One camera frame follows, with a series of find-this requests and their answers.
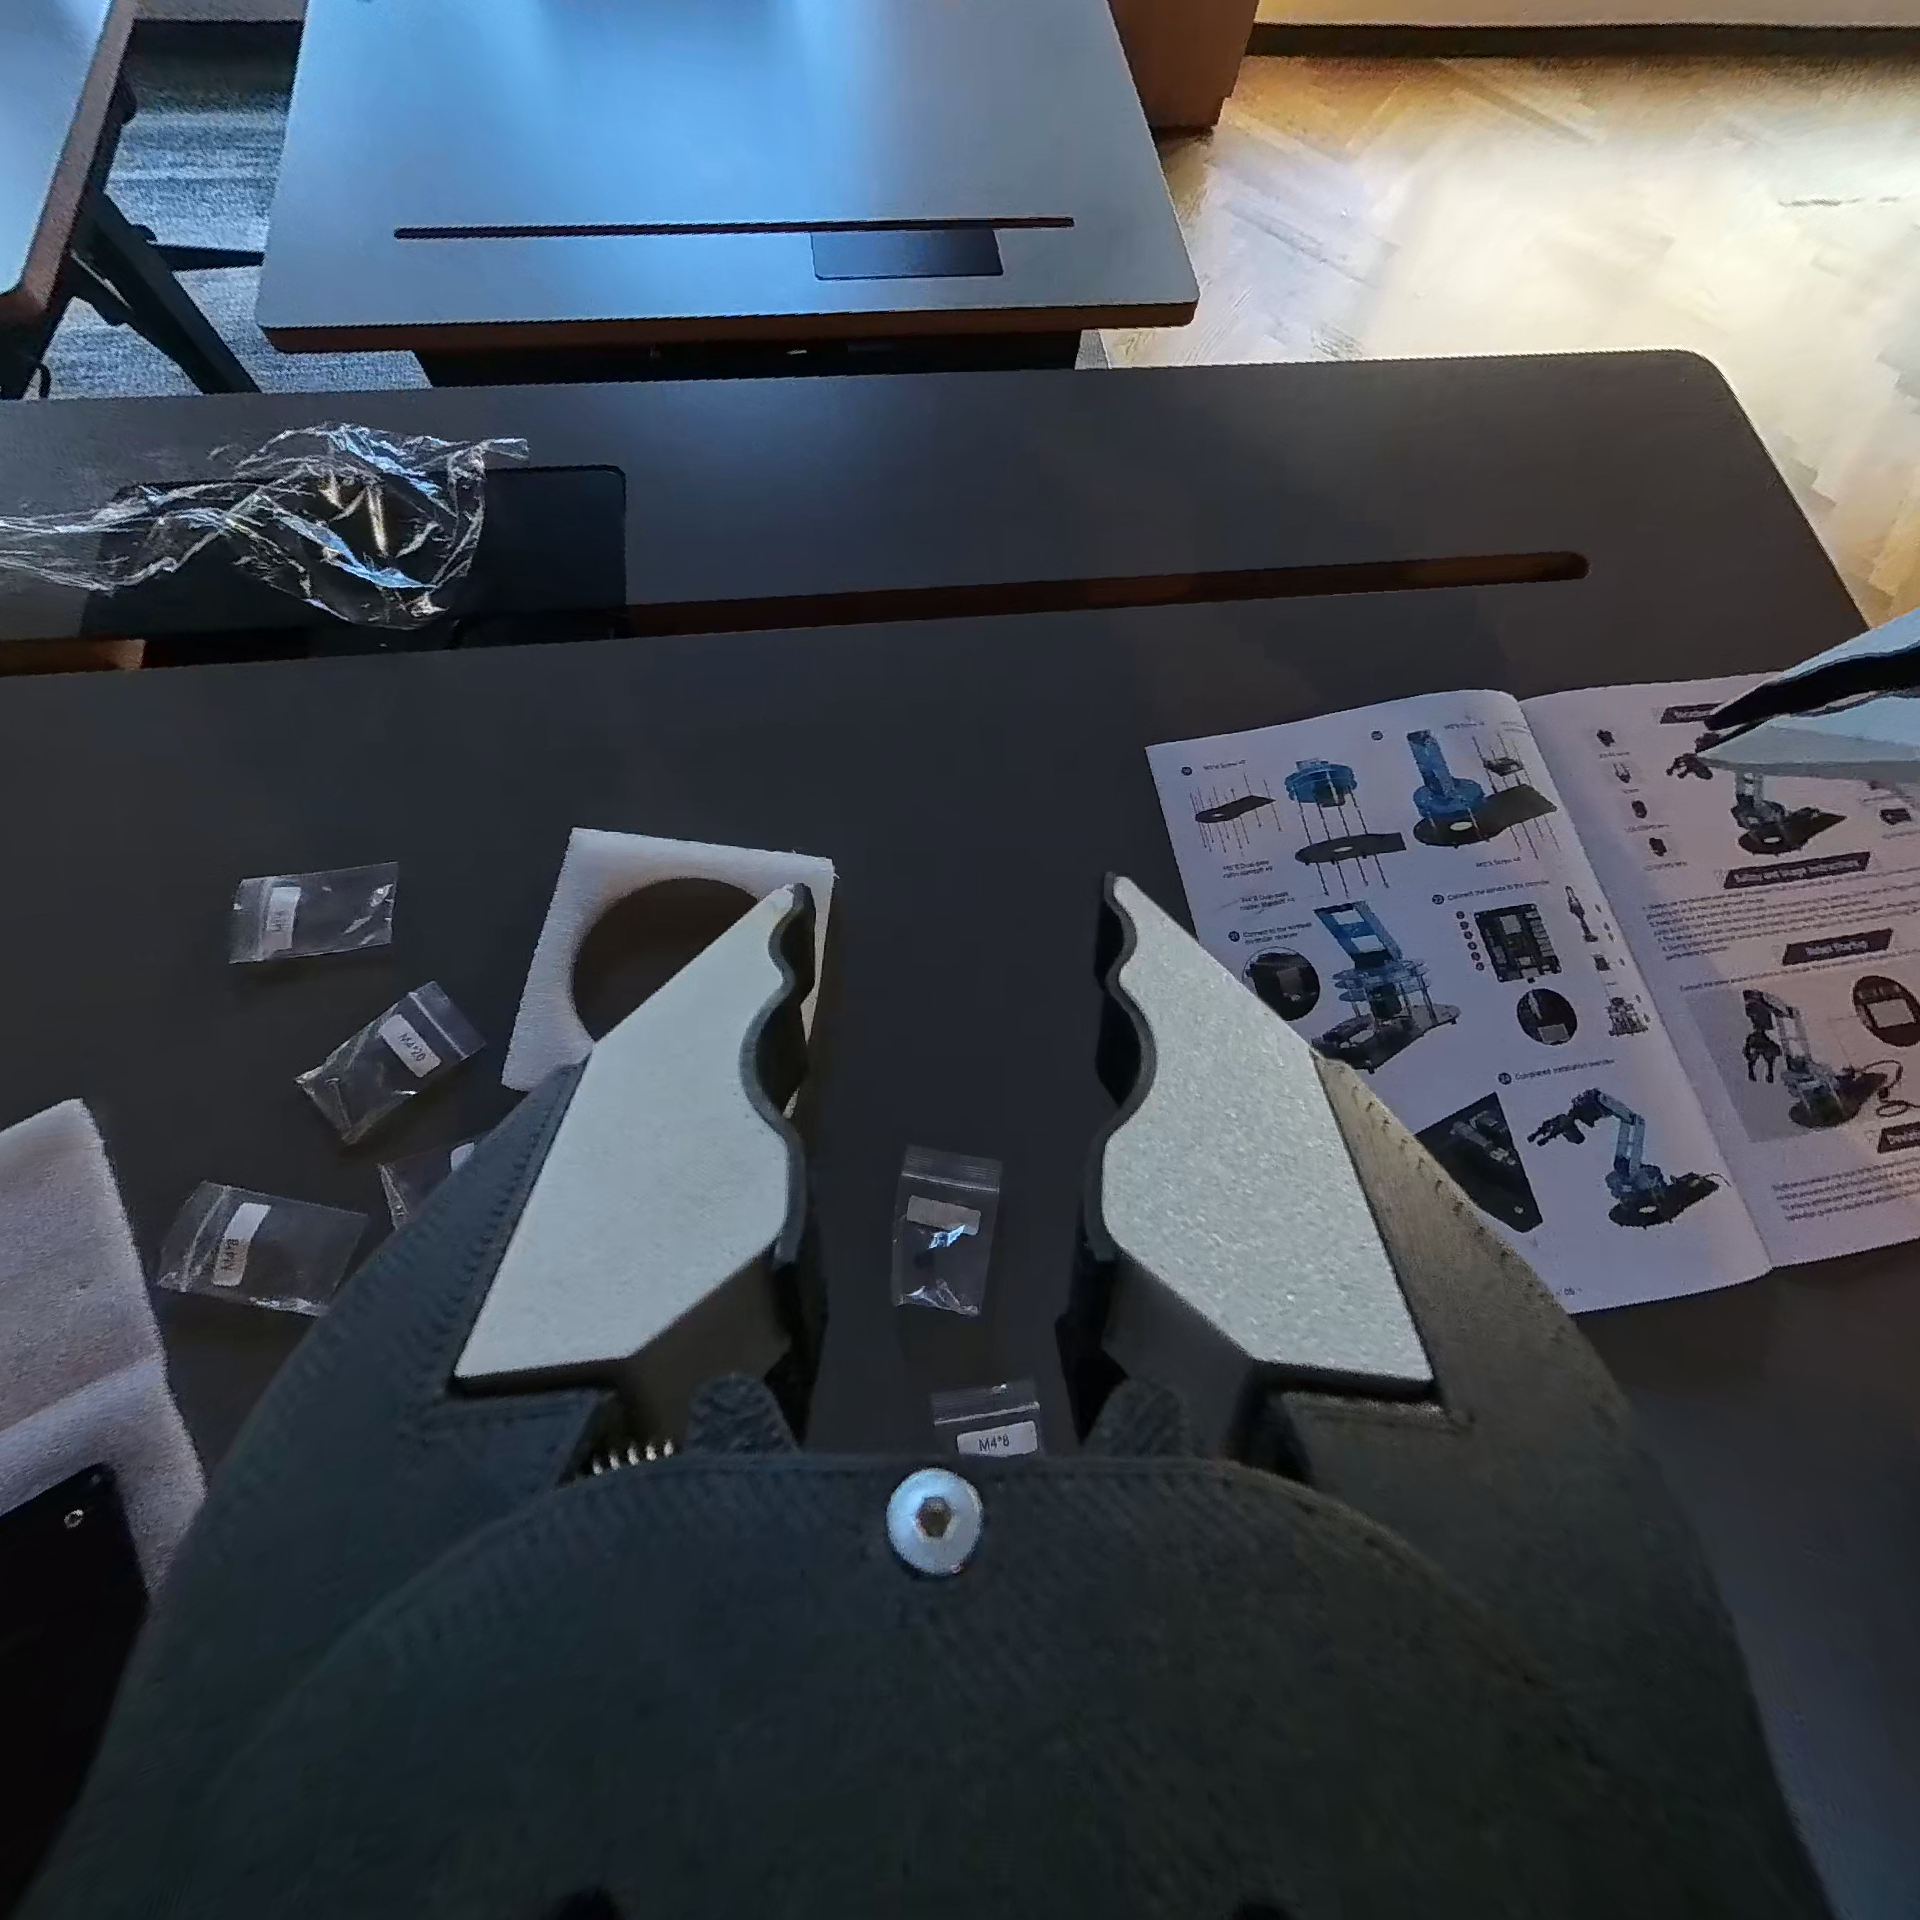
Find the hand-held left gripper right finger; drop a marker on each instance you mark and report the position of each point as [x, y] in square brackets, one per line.
[1260, 1201]

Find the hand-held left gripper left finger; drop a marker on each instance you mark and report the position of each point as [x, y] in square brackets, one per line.
[628, 1171]

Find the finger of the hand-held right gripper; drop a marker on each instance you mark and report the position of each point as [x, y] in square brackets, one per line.
[1874, 652]
[1844, 751]

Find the robot arm instruction booklet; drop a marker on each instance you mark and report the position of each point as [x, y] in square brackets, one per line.
[1424, 973]

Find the empty black desk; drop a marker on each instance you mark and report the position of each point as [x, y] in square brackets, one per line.
[44, 119]
[674, 119]

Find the white foam square with hole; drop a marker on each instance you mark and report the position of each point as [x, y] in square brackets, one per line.
[599, 868]

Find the scattered small screw bags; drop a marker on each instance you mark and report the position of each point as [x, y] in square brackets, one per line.
[315, 913]

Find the white foam sheet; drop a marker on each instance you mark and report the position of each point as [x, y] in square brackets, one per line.
[75, 1276]

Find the crumpled clear plastic wrap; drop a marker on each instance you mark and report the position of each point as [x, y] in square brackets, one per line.
[300, 509]

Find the mirrored wooden cabinet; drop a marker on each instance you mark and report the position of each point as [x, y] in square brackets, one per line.
[1184, 59]

